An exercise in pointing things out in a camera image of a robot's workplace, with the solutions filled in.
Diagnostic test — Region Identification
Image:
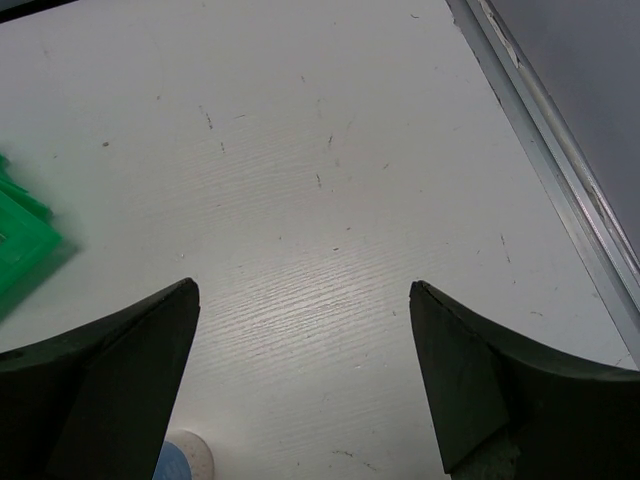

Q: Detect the green three-compartment bin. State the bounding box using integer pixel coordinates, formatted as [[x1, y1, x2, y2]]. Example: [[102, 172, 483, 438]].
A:
[[1, 157, 63, 318]]

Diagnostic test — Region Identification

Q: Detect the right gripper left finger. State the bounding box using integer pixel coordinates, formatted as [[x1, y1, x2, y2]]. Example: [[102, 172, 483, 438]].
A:
[[1, 278, 200, 479]]

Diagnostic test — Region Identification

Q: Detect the right aluminium table rail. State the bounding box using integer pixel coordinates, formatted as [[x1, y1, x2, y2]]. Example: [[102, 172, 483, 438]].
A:
[[449, 1, 639, 357]]

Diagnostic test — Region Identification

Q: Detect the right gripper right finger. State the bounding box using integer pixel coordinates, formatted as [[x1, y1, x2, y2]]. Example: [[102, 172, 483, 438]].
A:
[[410, 281, 639, 479]]

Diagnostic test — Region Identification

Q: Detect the blue label silver lid shaker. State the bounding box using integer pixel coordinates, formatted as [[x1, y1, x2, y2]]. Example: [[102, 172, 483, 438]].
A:
[[152, 430, 215, 480]]

